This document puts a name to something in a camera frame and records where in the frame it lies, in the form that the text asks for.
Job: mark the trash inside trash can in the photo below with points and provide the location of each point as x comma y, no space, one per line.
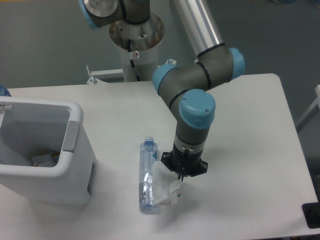
47,160

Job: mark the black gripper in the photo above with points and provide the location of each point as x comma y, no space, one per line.
184,163

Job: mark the white bracket right of pedestal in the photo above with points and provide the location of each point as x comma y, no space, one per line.
170,61

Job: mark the crushed clear plastic bottle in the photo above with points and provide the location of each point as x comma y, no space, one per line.
147,156

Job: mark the white bracket of pedestal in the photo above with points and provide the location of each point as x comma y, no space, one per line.
104,76
170,61

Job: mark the white bracket left of pedestal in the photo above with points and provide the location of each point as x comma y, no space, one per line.
104,76

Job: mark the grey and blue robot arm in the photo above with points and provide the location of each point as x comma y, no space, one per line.
184,91

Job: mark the black clamp at table edge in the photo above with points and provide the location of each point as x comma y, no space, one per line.
312,214

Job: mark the blue object at left edge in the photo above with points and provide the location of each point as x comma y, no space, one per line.
4,92

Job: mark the white plastic trash can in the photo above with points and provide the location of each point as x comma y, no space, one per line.
34,127

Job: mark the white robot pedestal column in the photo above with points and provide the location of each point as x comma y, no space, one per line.
138,46

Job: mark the white frame at right edge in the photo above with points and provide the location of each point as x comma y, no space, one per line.
310,112

